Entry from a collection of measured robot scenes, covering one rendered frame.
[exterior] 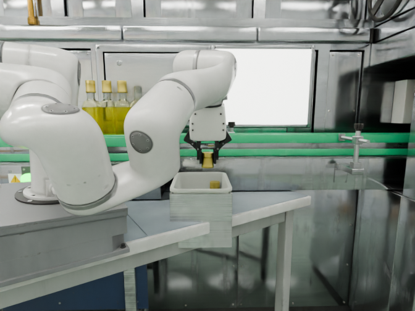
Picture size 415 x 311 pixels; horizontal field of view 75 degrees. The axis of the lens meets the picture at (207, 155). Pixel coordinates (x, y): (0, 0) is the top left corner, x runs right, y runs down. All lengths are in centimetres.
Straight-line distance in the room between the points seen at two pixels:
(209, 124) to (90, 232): 38
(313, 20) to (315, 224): 90
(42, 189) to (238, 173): 64
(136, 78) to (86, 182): 85
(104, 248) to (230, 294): 96
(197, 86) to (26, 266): 44
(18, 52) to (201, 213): 54
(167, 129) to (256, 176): 68
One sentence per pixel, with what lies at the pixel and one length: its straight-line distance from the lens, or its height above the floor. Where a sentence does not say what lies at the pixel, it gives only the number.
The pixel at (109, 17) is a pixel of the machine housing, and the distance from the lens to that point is 131.
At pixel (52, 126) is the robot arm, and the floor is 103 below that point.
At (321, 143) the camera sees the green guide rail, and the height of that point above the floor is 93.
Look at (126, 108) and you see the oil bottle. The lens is 105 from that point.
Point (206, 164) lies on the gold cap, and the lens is 77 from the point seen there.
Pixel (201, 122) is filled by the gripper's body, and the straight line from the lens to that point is 73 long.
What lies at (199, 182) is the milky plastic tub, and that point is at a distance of 95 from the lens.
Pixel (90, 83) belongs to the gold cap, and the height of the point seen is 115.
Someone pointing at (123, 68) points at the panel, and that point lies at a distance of 122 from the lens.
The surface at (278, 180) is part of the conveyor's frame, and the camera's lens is 106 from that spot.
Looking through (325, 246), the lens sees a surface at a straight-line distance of 147.
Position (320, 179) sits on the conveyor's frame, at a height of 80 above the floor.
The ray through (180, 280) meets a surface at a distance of 144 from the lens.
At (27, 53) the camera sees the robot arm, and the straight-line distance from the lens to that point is 65.
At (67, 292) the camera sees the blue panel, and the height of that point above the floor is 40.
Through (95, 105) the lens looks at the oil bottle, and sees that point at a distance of 108.
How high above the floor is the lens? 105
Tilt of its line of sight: 9 degrees down
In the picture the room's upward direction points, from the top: straight up
